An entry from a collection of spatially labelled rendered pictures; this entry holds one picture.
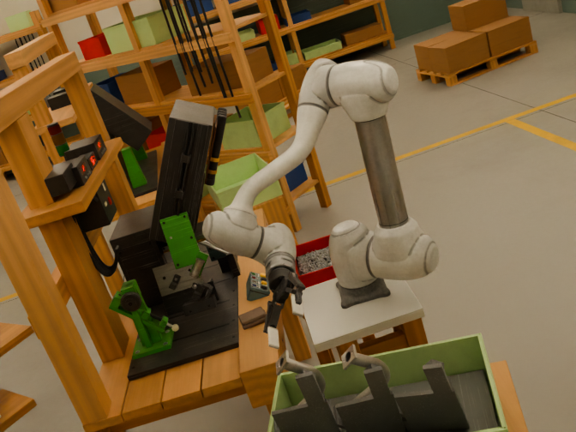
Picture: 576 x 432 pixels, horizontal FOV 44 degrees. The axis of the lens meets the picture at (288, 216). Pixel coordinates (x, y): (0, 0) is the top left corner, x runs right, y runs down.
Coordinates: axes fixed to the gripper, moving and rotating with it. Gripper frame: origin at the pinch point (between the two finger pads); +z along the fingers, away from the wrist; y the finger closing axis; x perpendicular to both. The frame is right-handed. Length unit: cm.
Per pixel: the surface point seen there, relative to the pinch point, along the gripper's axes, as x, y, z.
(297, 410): 7.6, -10.2, 17.1
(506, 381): 69, 8, 1
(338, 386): 29.5, -20.7, -5.6
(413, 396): 28.4, 11.4, 21.7
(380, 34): 338, -191, -923
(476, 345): 56, 13, -4
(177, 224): -15, -51, -94
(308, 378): 4.0, 2.1, 17.1
